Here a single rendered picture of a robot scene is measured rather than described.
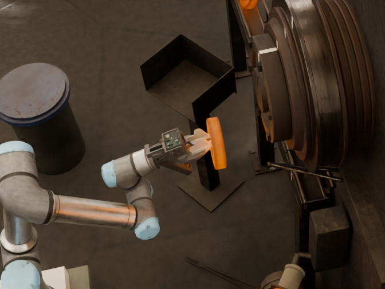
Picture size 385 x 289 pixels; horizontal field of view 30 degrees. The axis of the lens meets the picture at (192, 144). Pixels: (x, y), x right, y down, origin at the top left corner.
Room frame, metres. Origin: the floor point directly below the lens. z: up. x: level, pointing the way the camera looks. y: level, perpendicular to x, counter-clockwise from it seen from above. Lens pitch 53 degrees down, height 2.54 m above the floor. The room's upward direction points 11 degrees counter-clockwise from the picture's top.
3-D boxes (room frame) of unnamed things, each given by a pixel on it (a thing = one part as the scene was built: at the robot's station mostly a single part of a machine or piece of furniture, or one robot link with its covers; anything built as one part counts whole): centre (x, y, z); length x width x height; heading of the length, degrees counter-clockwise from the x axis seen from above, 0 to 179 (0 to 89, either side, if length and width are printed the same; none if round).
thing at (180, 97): (1.70, -0.03, 0.36); 0.26 x 0.20 x 0.72; 36
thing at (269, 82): (1.20, -0.22, 1.11); 0.28 x 0.06 x 0.28; 1
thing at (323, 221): (0.97, -0.33, 0.68); 0.11 x 0.08 x 0.24; 91
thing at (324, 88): (1.20, -0.32, 1.11); 0.47 x 0.06 x 0.47; 1
